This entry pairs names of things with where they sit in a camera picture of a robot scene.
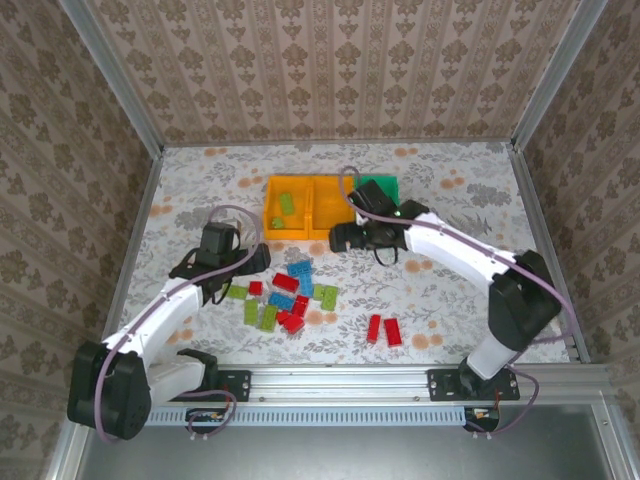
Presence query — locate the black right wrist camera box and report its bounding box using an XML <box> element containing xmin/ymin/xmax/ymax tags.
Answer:
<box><xmin>348</xmin><ymin>180</ymin><xmax>401</xmax><ymax>221</ymax></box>

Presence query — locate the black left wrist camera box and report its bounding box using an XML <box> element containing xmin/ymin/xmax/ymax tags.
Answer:
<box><xmin>199</xmin><ymin>222</ymin><xmax>240</xmax><ymax>266</ymax></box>

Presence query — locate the green plastic bin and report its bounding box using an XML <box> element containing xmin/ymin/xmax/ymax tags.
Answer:
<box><xmin>353</xmin><ymin>174</ymin><xmax>401</xmax><ymax>209</ymax></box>

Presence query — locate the white floral tablecloth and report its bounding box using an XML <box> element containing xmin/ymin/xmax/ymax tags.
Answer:
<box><xmin>107</xmin><ymin>141</ymin><xmax>576</xmax><ymax>366</ymax></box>

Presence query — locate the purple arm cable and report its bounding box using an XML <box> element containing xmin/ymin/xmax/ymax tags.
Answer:
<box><xmin>338</xmin><ymin>167</ymin><xmax>579</xmax><ymax>435</ymax></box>
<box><xmin>97</xmin><ymin>203</ymin><xmax>262</xmax><ymax>444</ymax></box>

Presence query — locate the aluminium frame post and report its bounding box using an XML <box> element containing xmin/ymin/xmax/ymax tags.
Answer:
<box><xmin>58</xmin><ymin>0</ymin><xmax>166</xmax><ymax>156</ymax></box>
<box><xmin>509</xmin><ymin>0</ymin><xmax>611</xmax><ymax>151</ymax></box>

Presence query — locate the black cable loop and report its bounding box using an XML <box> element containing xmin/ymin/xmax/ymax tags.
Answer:
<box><xmin>203</xmin><ymin>278</ymin><xmax>227</xmax><ymax>307</ymax></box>
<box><xmin>373</xmin><ymin>243</ymin><xmax>400</xmax><ymax>267</ymax></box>

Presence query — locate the light blue slotted cable duct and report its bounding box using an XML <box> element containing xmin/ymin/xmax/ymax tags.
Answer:
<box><xmin>147</xmin><ymin>405</ymin><xmax>464</xmax><ymax>427</ymax></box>

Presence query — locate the yellow plastic bin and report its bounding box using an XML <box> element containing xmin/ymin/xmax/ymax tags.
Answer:
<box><xmin>308</xmin><ymin>174</ymin><xmax>357</xmax><ymax>240</ymax></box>
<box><xmin>263</xmin><ymin>174</ymin><xmax>315</xmax><ymax>241</ymax></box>

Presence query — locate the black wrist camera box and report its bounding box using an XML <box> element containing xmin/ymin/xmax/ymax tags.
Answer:
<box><xmin>348</xmin><ymin>180</ymin><xmax>401</xmax><ymax>221</ymax></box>
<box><xmin>199</xmin><ymin>222</ymin><xmax>240</xmax><ymax>266</ymax></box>

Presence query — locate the grey metal panel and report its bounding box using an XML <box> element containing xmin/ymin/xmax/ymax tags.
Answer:
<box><xmin>74</xmin><ymin>404</ymin><xmax>619</xmax><ymax>480</ymax></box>

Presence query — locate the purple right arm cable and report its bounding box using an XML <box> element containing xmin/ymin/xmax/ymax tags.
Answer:
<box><xmin>338</xmin><ymin>167</ymin><xmax>579</xmax><ymax>435</ymax></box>

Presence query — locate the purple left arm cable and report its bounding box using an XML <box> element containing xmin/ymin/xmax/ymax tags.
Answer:
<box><xmin>97</xmin><ymin>203</ymin><xmax>262</xmax><ymax>444</ymax></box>

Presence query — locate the aluminium side rail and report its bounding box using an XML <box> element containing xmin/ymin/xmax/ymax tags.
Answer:
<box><xmin>507</xmin><ymin>142</ymin><xmax>591</xmax><ymax>364</ymax></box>
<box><xmin>102</xmin><ymin>147</ymin><xmax>165</xmax><ymax>346</ymax></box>

